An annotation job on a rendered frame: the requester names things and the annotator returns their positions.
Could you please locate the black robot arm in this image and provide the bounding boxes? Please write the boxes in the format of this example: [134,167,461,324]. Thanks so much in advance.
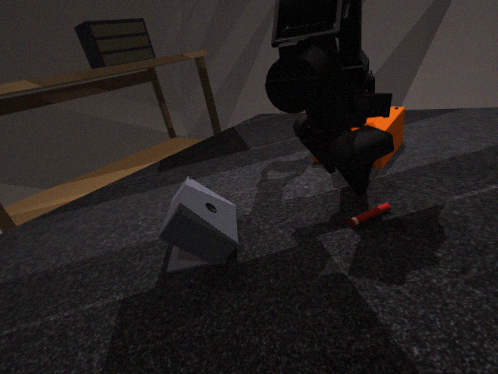
[265,0,392,128]

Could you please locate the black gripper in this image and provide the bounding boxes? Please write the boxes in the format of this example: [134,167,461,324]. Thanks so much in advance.
[293,77,394,197]

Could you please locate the red peg with white band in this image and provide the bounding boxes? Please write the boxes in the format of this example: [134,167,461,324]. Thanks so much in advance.
[348,203,391,227]

